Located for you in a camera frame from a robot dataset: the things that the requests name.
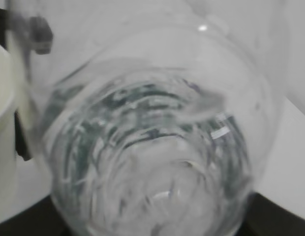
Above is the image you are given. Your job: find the white paper cup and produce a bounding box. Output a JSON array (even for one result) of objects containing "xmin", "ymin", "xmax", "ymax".
[{"xmin": 0, "ymin": 32, "xmax": 23, "ymax": 223}]

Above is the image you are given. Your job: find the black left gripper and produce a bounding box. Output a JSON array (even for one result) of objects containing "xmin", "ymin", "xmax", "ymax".
[{"xmin": 0, "ymin": 9, "xmax": 53, "ymax": 55}]

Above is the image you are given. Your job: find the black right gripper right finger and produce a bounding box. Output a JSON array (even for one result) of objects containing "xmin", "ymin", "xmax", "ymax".
[{"xmin": 236, "ymin": 193, "xmax": 305, "ymax": 236}]

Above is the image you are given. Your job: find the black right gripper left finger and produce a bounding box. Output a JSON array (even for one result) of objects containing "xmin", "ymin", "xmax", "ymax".
[{"xmin": 0, "ymin": 196, "xmax": 71, "ymax": 236}]

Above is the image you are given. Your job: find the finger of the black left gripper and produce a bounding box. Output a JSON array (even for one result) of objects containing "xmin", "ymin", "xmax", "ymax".
[{"xmin": 14, "ymin": 111, "xmax": 31, "ymax": 161}]

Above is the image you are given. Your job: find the clear green-label water bottle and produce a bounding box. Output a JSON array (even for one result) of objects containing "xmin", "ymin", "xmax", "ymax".
[{"xmin": 9, "ymin": 0, "xmax": 291, "ymax": 236}]

